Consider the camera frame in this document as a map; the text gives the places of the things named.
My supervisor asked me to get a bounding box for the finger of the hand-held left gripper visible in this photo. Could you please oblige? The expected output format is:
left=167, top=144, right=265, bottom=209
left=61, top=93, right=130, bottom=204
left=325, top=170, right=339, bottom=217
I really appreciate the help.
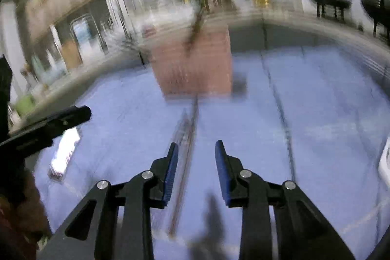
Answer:
left=46, top=105, right=92, bottom=137

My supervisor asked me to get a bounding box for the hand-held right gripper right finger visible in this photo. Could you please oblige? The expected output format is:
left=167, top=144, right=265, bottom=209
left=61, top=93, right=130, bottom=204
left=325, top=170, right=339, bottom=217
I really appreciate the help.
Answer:
left=215, top=140, right=355, bottom=260

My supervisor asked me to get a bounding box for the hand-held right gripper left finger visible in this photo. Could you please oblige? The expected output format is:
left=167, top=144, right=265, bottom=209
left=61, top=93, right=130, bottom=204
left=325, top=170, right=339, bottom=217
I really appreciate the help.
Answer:
left=39, top=143, right=179, bottom=260

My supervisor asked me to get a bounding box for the bundle of wooden chopsticks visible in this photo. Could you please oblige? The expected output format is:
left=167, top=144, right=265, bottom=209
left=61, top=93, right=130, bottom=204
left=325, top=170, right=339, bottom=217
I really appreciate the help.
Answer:
left=167, top=97, right=200, bottom=238

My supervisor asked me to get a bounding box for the pink perforated plastic basket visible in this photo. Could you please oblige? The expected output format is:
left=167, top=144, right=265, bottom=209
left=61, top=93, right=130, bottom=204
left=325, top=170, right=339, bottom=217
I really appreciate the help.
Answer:
left=149, top=29, right=234, bottom=99

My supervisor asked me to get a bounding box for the person's left forearm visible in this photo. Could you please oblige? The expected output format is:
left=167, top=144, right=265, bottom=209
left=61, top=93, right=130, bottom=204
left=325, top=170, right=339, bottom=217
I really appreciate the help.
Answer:
left=0, top=169, right=52, bottom=260

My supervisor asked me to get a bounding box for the green bowl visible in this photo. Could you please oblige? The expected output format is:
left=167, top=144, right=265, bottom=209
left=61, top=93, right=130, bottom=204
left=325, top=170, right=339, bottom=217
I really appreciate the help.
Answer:
left=15, top=96, right=35, bottom=116

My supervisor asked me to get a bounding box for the small wooden cutting board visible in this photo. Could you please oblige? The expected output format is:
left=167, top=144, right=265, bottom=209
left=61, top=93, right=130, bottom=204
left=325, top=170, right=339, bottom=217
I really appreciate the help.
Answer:
left=62, top=41, right=83, bottom=68

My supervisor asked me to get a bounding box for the blue checked cloth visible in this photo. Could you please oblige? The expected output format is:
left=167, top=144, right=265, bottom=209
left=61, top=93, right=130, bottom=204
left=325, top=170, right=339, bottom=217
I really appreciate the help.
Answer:
left=30, top=45, right=390, bottom=260

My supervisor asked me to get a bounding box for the white square device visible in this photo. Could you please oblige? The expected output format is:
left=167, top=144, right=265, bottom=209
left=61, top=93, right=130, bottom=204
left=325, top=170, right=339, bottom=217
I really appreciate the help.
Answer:
left=378, top=138, right=390, bottom=184

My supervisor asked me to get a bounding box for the kitchen counter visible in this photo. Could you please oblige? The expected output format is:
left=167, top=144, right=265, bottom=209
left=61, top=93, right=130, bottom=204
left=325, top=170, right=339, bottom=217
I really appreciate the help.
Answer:
left=9, top=9, right=390, bottom=126

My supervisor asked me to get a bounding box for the black wok with lid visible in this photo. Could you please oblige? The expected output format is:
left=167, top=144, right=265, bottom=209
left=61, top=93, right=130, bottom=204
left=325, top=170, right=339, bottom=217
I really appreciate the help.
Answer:
left=361, top=0, right=390, bottom=35

